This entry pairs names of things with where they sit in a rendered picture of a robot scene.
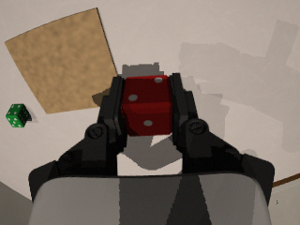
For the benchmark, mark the red die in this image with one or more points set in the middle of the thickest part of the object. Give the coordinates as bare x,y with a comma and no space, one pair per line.
147,105

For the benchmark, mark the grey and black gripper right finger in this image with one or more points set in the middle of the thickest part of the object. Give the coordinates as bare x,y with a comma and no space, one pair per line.
202,151

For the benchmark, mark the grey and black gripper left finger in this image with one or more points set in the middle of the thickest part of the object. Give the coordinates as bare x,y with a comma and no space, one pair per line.
96,153

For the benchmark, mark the tan mat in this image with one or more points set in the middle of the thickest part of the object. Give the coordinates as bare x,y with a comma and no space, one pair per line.
66,63

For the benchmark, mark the green die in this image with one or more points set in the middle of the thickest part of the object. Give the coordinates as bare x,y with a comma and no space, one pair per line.
17,115

